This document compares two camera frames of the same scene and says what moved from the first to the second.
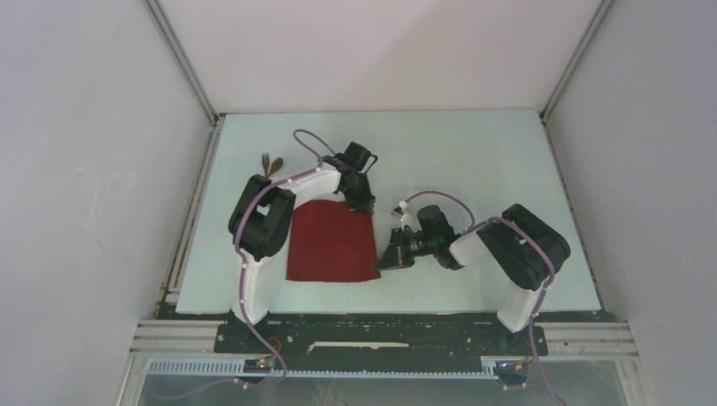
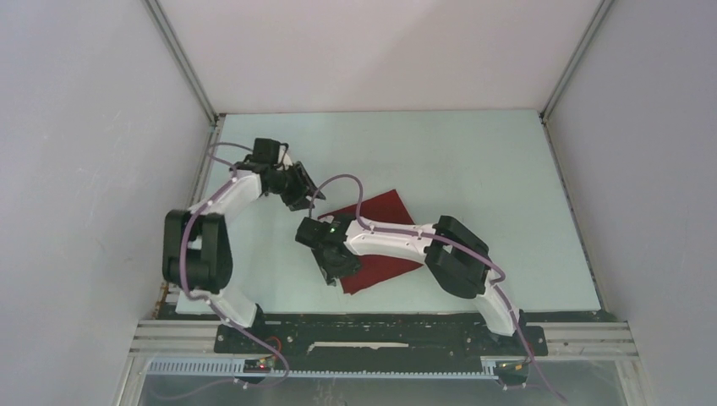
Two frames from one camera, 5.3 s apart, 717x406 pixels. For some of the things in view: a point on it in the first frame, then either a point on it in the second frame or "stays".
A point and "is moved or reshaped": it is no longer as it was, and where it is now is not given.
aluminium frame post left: x=181 y=61 stays
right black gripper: x=396 y=257 → x=331 y=272
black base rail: x=321 y=337 stays
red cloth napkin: x=330 y=242 is moved or reshaped
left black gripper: x=361 y=203 → x=299 y=190
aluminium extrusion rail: x=177 y=338 stays
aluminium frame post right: x=599 y=16 stays
